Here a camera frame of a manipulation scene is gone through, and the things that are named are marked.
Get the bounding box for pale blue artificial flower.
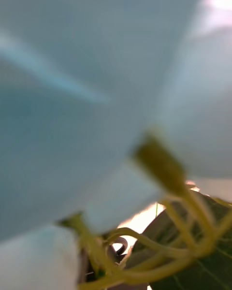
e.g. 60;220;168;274
0;0;232;290

